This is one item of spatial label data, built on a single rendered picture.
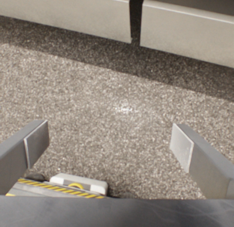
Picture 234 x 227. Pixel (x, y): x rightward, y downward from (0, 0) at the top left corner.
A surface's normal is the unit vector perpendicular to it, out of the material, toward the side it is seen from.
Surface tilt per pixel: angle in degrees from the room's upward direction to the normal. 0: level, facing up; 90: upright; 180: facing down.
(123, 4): 90
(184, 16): 90
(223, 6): 90
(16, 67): 0
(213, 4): 90
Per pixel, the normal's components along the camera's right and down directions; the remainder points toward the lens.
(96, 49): -0.11, -0.13
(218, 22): -0.29, 0.95
